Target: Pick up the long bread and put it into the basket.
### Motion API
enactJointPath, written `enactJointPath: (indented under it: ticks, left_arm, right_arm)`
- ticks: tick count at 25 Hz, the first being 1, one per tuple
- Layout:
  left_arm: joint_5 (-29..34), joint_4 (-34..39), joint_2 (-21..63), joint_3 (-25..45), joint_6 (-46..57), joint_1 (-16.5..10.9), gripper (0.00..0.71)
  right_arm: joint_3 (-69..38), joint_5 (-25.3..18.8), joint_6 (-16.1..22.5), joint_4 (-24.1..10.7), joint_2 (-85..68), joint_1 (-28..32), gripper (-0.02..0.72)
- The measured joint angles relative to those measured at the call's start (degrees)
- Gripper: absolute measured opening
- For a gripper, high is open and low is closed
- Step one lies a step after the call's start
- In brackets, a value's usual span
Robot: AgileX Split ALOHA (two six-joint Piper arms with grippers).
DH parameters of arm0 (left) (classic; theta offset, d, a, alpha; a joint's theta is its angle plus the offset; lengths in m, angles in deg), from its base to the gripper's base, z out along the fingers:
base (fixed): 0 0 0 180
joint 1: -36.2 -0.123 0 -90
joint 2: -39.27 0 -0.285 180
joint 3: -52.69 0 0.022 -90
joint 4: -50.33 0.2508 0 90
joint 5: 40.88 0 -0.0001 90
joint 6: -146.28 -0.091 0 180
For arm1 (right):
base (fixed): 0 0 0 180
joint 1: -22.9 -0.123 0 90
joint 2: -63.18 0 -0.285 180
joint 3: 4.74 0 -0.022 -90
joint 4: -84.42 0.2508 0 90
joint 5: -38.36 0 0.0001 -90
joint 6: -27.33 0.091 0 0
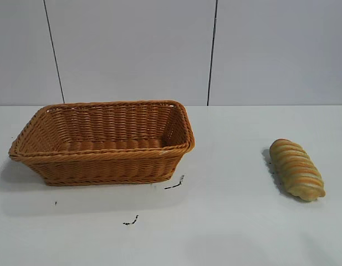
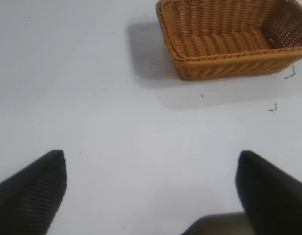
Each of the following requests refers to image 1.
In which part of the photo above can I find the long striped bread loaf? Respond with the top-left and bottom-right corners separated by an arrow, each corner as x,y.
269,139 -> 326,202

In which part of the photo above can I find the brown woven wicker basket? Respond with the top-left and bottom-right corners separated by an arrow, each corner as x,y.
8,99 -> 196,187

